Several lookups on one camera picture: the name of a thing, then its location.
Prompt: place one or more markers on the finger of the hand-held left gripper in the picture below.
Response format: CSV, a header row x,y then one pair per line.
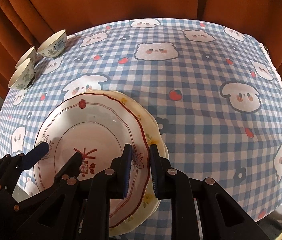
x,y
73,162
37,152

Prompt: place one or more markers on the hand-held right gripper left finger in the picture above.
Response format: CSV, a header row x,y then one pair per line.
x,y
127,170

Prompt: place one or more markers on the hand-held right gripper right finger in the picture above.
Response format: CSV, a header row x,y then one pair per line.
x,y
154,172

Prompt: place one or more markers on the white plate red pattern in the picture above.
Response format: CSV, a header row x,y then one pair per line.
x,y
93,130

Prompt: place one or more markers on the round yellow floral plate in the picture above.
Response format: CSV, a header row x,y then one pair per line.
x,y
141,120

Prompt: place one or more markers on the green-rimmed floral bowl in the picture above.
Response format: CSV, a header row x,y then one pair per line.
x,y
28,55
22,76
53,43

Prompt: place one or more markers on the blue checkered bear tablecloth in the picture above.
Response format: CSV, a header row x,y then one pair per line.
x,y
205,67

